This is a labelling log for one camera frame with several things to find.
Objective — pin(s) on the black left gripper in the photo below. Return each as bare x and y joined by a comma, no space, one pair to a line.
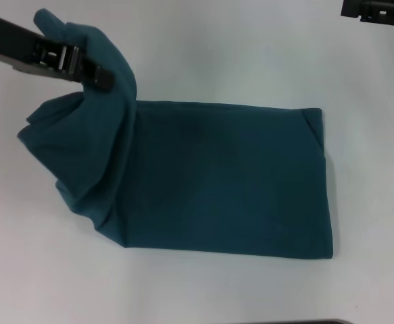
11,45

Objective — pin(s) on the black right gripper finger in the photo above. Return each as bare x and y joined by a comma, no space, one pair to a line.
375,10

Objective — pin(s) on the teal T-shirt with FREE print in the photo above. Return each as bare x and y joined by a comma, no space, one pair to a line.
217,168

